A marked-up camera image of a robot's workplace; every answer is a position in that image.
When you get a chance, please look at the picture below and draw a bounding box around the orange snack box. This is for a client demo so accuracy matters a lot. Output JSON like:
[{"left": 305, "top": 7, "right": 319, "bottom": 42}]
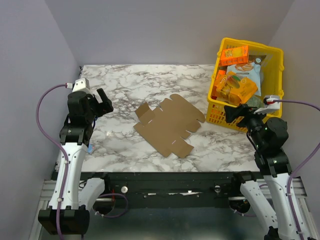
[{"left": 219, "top": 45, "right": 249, "bottom": 66}]

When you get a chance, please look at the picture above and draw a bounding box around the orange mango snack bag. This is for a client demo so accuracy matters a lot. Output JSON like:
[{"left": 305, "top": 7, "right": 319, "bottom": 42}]
[{"left": 213, "top": 71, "right": 258, "bottom": 106}]

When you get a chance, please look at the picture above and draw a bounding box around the small orange packet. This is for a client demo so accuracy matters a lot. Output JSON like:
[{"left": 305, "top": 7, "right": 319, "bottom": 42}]
[{"left": 215, "top": 69, "right": 226, "bottom": 83}]

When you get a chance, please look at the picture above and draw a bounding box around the green textured pouch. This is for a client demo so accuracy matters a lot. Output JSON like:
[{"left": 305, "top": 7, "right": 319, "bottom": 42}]
[{"left": 246, "top": 95, "right": 265, "bottom": 109}]

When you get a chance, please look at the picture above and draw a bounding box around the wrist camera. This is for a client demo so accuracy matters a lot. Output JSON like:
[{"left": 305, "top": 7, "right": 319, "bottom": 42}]
[
  {"left": 72, "top": 77, "right": 92, "bottom": 94},
  {"left": 253, "top": 95, "right": 281, "bottom": 115}
]

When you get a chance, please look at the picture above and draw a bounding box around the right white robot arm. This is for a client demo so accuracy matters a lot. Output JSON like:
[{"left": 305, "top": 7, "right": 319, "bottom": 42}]
[{"left": 224, "top": 97, "right": 312, "bottom": 240}]

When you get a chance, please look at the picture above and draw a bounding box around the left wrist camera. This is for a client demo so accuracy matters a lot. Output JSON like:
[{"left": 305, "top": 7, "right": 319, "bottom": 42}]
[{"left": 72, "top": 77, "right": 92, "bottom": 94}]

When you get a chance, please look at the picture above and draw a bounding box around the yellow plastic basket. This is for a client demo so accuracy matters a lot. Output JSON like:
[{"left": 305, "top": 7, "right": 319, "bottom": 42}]
[{"left": 206, "top": 37, "right": 285, "bottom": 132}]

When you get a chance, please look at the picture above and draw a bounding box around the brown cardboard box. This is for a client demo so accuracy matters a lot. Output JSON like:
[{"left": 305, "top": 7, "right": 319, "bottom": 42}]
[{"left": 133, "top": 94, "right": 205, "bottom": 158}]

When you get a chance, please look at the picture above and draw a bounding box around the light blue snack bag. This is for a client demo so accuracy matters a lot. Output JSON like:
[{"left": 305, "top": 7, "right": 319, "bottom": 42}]
[{"left": 226, "top": 61, "right": 261, "bottom": 96}]

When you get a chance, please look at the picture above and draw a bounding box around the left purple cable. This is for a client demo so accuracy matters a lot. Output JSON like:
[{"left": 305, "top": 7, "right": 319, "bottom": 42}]
[{"left": 36, "top": 83, "right": 74, "bottom": 240}]

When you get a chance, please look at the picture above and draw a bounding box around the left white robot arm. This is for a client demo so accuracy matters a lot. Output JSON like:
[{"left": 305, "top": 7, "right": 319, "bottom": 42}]
[{"left": 38, "top": 88, "right": 114, "bottom": 240}]

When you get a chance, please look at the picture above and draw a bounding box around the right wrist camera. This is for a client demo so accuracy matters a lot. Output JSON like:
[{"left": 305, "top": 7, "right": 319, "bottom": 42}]
[{"left": 253, "top": 95, "right": 281, "bottom": 115}]

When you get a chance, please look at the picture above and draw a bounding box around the small blue box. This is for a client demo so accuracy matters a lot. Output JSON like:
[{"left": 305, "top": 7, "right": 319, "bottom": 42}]
[{"left": 87, "top": 144, "right": 94, "bottom": 154}]

